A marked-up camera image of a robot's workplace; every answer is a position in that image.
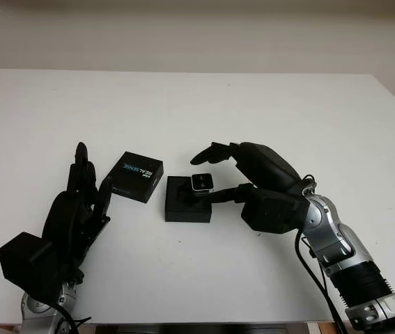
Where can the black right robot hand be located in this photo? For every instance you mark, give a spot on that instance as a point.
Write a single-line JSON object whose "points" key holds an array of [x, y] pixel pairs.
{"points": [[267, 167]]}

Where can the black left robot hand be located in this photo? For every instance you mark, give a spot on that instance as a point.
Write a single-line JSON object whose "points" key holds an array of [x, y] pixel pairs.
{"points": [[64, 215]]}

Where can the small silver depth camera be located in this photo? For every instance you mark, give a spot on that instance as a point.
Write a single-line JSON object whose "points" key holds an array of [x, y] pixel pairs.
{"points": [[202, 181]]}

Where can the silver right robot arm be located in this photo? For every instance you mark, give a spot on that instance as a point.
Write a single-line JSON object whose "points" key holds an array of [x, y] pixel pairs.
{"points": [[340, 240]]}

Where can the black RealSense box lid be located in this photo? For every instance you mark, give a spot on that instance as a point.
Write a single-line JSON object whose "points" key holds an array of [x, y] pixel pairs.
{"points": [[134, 174]]}

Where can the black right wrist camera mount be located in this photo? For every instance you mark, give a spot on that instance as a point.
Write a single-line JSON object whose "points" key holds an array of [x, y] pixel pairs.
{"points": [[273, 212]]}

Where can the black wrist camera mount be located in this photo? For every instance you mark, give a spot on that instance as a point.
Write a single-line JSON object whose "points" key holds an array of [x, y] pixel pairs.
{"points": [[273, 212], [23, 264]]}

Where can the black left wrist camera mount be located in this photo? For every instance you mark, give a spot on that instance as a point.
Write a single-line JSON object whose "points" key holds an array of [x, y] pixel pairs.
{"points": [[23, 264]]}

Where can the black camera box base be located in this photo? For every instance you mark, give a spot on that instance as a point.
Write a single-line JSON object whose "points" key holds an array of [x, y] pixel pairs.
{"points": [[183, 215]]}

